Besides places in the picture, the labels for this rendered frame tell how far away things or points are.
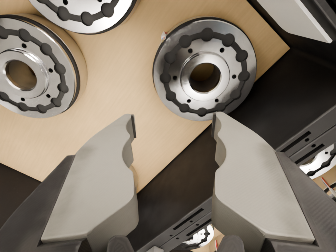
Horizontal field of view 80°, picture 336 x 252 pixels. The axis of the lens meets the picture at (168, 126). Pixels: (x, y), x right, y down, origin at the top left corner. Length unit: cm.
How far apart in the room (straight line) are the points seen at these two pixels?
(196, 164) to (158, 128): 7
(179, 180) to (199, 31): 17
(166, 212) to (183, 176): 5
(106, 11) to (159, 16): 5
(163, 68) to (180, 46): 3
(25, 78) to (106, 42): 10
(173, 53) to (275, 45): 11
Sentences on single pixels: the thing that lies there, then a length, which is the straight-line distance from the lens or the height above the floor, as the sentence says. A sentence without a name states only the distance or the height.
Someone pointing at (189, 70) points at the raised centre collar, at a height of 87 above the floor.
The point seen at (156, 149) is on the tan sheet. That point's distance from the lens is 29.
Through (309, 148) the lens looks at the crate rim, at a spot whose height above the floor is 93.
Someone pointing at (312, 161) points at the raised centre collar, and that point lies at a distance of 31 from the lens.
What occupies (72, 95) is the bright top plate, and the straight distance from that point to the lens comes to 24.
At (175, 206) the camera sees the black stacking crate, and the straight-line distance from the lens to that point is 25.
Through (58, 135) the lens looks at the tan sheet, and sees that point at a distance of 32.
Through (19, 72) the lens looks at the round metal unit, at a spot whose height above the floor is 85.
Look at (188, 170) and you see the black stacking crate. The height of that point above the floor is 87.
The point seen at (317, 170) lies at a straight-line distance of 33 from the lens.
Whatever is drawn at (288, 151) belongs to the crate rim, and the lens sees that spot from 19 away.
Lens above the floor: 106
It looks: 59 degrees down
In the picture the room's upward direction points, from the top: 178 degrees counter-clockwise
